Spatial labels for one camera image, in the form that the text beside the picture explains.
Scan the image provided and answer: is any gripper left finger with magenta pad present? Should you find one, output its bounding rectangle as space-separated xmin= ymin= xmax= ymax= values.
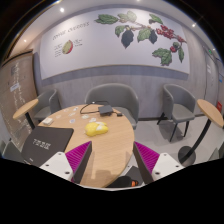
xmin=41 ymin=141 xmax=92 ymax=184

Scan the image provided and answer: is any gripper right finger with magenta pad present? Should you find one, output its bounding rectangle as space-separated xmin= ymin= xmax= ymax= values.
xmin=133 ymin=142 xmax=183 ymax=184

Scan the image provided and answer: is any yellow computer mouse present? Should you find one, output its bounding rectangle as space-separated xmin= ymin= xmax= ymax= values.
xmin=85 ymin=122 xmax=109 ymax=137

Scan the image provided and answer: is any black object with orange button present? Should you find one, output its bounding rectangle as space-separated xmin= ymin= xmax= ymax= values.
xmin=108 ymin=176 xmax=139 ymax=188

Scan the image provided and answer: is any round wooden side table right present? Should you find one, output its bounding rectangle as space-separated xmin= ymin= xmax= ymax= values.
xmin=178 ymin=99 xmax=223 ymax=166

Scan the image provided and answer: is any round wooden side table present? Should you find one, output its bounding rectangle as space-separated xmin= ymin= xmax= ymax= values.
xmin=13 ymin=99 xmax=39 ymax=129
xmin=178 ymin=99 xmax=223 ymax=166

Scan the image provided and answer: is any white small box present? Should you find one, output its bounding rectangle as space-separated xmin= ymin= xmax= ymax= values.
xmin=42 ymin=118 xmax=53 ymax=126

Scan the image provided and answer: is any black power adapter box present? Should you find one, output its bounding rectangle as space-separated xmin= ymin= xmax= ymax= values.
xmin=98 ymin=105 xmax=113 ymax=116

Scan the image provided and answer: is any grey armchair left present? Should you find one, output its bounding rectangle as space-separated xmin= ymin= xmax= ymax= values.
xmin=33 ymin=89 xmax=61 ymax=122

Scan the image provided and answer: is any grey armchair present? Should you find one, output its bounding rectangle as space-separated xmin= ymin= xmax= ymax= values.
xmin=33 ymin=89 xmax=61 ymax=122
xmin=158 ymin=84 xmax=196 ymax=141
xmin=85 ymin=83 xmax=139 ymax=128

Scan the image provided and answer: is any grey armchair right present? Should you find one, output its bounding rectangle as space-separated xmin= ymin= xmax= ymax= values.
xmin=158 ymin=84 xmax=196 ymax=141

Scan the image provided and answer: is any round wooden side table left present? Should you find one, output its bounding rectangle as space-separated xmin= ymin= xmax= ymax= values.
xmin=13 ymin=99 xmax=39 ymax=129

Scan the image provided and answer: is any grey armchair centre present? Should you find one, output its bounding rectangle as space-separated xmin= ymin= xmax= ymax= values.
xmin=85 ymin=83 xmax=139 ymax=128

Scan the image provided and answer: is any black cable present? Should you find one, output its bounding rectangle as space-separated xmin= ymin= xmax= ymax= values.
xmin=79 ymin=100 xmax=124 ymax=117

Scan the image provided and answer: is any coffee plant wall mural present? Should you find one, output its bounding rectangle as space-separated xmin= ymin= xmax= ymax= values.
xmin=40 ymin=8 xmax=190 ymax=79

